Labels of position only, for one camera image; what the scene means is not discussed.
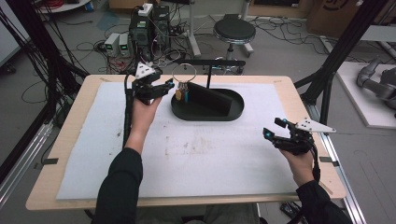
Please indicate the black computer tower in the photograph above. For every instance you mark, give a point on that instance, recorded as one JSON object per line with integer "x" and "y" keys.
{"x": 140, "y": 37}
{"x": 161, "y": 23}

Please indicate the white power supply box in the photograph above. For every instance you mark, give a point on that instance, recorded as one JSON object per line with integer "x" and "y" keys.
{"x": 124, "y": 45}
{"x": 112, "y": 43}

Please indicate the white table leg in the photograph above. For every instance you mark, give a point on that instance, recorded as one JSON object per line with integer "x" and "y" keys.
{"x": 193, "y": 34}

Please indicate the aluminium rail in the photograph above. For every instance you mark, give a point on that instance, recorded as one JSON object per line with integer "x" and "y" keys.
{"x": 25, "y": 161}
{"x": 353, "y": 202}

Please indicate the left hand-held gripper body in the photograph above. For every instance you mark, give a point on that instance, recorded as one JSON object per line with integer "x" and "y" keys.
{"x": 144, "y": 87}

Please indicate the round white table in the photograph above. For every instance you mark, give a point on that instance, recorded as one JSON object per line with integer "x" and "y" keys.
{"x": 65, "y": 6}

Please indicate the white platform board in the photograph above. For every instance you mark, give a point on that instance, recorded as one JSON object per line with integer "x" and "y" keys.
{"x": 361, "y": 99}

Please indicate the cardboard box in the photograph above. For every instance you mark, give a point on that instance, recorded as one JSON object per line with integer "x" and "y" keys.
{"x": 330, "y": 15}

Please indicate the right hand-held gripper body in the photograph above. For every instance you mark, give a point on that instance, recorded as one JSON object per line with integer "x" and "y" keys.
{"x": 297, "y": 141}

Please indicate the black oval tray with hanger bar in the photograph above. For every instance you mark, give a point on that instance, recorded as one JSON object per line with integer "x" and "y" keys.
{"x": 205, "y": 117}

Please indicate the black tape piece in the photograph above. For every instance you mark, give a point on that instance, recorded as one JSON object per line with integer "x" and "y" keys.
{"x": 50, "y": 161}
{"x": 329, "y": 161}

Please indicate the person's left hand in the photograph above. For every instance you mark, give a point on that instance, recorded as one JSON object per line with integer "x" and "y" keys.
{"x": 143, "y": 119}

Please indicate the black device on floor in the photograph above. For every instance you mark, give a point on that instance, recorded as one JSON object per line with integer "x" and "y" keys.
{"x": 289, "y": 209}

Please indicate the white table mat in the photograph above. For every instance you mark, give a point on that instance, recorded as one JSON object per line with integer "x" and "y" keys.
{"x": 202, "y": 161}

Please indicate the black round stool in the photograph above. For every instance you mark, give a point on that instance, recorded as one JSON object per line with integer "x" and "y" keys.
{"x": 234, "y": 29}

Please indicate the person's right hand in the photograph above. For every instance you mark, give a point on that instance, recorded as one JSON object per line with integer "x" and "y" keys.
{"x": 300, "y": 169}

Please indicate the white power strip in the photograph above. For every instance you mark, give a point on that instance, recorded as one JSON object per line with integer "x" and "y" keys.
{"x": 145, "y": 9}

